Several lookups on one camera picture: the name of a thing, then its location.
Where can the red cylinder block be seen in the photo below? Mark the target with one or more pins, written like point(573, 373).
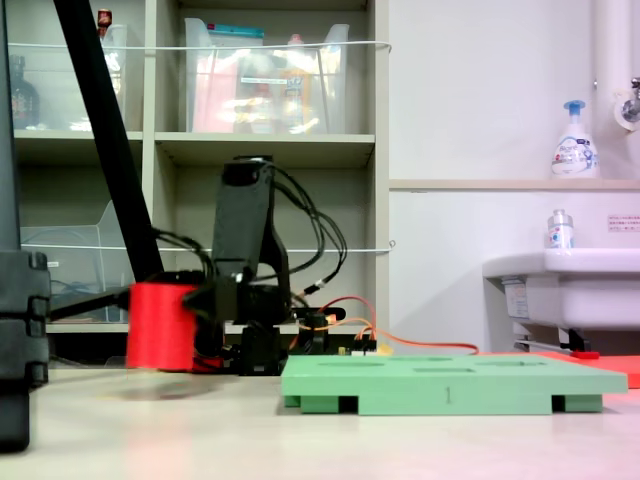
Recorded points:
point(160, 325)

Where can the thin black tripod strut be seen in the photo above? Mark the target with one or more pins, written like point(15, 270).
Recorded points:
point(85, 304)

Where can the low clear plastic bin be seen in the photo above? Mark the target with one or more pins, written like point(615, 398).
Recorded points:
point(75, 280)

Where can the small circuit board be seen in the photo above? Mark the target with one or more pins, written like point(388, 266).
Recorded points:
point(357, 349)

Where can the thick black tripod leg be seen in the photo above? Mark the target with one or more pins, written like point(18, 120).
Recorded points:
point(110, 140)
point(7, 150)

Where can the notched black stack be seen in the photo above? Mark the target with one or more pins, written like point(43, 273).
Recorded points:
point(22, 325)

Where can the pink package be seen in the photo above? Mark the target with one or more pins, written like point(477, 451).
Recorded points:
point(212, 95)

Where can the green shape sorter board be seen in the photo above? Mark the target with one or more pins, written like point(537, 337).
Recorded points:
point(400, 390)

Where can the beige shelf unit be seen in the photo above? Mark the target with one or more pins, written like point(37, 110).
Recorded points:
point(380, 150)

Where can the orange labelled bottle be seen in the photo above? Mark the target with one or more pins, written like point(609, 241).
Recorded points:
point(296, 90)

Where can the large clear plastic bin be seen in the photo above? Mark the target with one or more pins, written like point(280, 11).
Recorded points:
point(330, 90)

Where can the dark glass bottle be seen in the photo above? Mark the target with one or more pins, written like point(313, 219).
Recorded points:
point(24, 100)

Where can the blue topped zip bag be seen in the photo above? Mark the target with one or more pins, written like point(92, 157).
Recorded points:
point(237, 34)

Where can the small red capped bottle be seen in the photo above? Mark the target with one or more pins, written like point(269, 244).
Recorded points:
point(104, 20)

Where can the white sink label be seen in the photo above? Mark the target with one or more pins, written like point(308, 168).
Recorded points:
point(516, 300)

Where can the small clear bottle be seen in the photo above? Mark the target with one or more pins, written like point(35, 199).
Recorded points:
point(560, 232)

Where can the white sink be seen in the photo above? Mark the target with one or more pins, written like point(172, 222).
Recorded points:
point(590, 290)

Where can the small red clamp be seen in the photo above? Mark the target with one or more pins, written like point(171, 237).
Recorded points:
point(586, 355)

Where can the white soap pump bottle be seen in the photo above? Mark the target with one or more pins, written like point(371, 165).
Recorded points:
point(575, 150)

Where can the metal faucet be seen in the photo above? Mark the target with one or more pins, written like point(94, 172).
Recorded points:
point(631, 107)

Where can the black sink bracket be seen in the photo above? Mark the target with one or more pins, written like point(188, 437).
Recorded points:
point(577, 340)

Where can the pink wall label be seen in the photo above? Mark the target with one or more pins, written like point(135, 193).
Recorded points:
point(624, 223)

